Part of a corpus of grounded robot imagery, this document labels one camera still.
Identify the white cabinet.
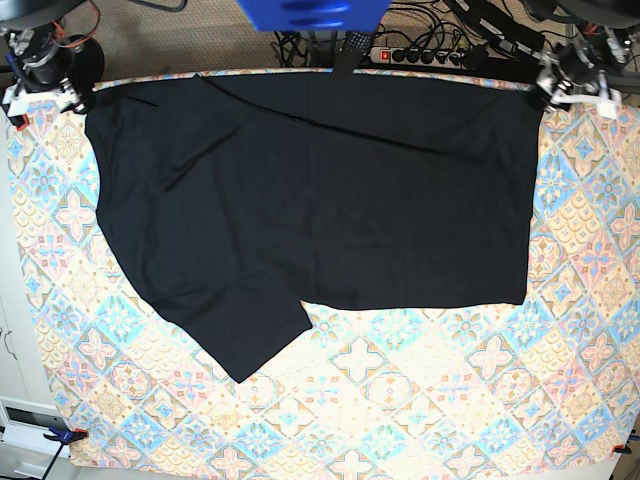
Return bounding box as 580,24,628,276
0,149,66,480

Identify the blue clamp bottom left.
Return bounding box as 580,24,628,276
43,427,89,445

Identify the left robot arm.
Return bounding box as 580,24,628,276
446,1,639,119

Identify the black power strip red switch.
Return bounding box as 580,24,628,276
366,46,494,71

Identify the black mesh strap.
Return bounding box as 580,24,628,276
329,29,374,84

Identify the black T-shirt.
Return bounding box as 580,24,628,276
85,73,543,382

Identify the orange clamp bottom right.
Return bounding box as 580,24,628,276
612,442,632,455

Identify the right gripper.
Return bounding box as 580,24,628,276
7,29,97,115

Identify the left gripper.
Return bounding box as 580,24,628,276
527,44,608,112

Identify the patterned tablecloth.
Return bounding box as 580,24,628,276
1,101,639,479

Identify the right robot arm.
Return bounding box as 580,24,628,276
1,1,105,130

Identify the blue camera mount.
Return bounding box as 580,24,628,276
237,0,391,32

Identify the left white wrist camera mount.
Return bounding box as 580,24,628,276
540,83,622,119

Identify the red clamp top left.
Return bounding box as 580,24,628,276
8,114,30,131

